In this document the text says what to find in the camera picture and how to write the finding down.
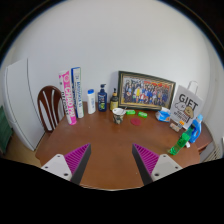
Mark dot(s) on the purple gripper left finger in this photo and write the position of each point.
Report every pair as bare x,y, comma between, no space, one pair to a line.
70,166

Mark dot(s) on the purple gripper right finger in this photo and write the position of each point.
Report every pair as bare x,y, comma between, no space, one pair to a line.
152,166

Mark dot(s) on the green plastic soda bottle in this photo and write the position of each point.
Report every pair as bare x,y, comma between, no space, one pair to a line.
184,138

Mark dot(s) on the white remote control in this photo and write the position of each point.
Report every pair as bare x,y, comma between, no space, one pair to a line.
187,145

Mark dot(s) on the red round coaster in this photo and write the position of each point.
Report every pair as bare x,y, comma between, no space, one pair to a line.
135,121

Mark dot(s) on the green small box right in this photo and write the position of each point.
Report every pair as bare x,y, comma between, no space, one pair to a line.
142,114

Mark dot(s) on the green small box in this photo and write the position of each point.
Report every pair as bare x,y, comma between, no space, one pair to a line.
142,114
130,112

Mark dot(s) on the green small box left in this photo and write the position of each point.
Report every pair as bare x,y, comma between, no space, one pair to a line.
130,112

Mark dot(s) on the blue detergent bottle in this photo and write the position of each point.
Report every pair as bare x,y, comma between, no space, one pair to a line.
197,128

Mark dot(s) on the camouflage paper cup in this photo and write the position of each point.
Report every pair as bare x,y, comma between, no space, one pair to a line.
117,116

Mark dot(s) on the brown wooden chair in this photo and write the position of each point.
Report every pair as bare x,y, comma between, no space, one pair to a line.
48,101

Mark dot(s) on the white gift paper bag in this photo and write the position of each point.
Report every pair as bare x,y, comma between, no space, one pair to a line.
186,105

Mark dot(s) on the white lotion bottle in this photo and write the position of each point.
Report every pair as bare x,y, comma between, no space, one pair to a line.
91,101

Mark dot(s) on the white refrigerator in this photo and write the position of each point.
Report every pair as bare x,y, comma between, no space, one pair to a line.
19,105

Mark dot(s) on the amber pump bottle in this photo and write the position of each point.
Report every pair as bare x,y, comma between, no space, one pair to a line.
114,100

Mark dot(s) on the dark blue pump bottle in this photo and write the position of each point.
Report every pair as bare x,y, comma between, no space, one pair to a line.
102,99

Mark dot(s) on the framed group photo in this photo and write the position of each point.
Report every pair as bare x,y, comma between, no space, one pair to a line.
141,91

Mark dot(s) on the pink Chaopai tube box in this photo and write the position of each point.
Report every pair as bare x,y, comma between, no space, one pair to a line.
67,97

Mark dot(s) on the white blue tube box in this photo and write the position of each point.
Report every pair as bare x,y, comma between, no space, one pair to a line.
77,91

